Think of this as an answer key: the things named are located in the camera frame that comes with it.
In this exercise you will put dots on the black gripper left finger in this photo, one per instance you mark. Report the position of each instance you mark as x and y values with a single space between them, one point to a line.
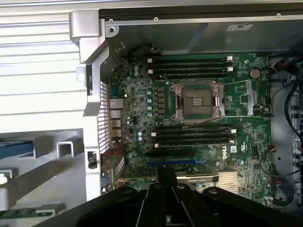
123 208

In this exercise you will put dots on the open PC case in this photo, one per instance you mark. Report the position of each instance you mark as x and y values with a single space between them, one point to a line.
92 146

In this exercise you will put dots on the black RAM slot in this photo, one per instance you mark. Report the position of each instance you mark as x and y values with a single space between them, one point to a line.
189 64
194 134
194 145
189 75
189 59
194 140
189 70
194 129

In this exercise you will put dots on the blue expansion slot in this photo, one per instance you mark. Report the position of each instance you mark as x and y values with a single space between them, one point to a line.
175 162

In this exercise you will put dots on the grey parts rack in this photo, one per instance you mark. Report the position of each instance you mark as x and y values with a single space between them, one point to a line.
59 179

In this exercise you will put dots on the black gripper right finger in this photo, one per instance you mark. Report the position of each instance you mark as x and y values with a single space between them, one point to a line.
213 208

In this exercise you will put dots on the metal locking lever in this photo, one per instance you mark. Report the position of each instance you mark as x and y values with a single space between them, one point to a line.
213 119
236 82

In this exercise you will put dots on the CPU socket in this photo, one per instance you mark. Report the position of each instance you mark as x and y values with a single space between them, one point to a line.
196 99

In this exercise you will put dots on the green RAM stick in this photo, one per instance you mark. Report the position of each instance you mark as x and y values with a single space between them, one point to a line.
28 212

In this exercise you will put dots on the silver finned heatsink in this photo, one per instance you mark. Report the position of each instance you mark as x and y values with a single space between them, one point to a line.
227 182

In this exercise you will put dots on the black expansion slot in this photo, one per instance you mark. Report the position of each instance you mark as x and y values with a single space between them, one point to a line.
170 154

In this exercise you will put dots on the green motherboard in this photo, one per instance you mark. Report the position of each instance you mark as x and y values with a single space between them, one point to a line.
248 132

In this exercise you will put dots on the round coin battery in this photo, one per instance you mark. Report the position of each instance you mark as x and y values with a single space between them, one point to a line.
255 73

